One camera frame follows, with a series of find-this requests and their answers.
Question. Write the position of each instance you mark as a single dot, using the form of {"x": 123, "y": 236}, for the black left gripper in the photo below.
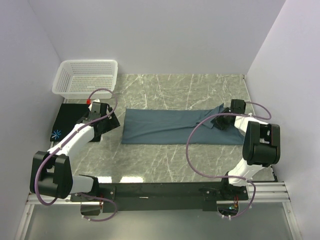
{"x": 112, "y": 123}

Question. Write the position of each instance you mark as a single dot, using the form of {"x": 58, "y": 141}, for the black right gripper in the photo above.
{"x": 220, "y": 124}

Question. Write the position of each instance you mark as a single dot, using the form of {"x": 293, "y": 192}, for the blue-grey t-shirt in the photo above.
{"x": 173, "y": 127}

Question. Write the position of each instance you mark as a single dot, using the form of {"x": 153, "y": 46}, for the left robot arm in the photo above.
{"x": 51, "y": 173}

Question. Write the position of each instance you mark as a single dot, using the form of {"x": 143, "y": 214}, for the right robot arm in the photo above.
{"x": 261, "y": 147}

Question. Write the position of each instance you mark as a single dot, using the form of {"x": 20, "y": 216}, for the folded black t-shirt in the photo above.
{"x": 67, "y": 117}

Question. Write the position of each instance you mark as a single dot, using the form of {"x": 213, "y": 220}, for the white plastic basket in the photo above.
{"x": 77, "y": 79}

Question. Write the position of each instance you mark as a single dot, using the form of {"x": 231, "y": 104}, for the black base beam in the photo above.
{"x": 170, "y": 195}

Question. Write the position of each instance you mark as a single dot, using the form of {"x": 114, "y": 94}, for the aluminium rail frame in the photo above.
{"x": 264, "y": 216}

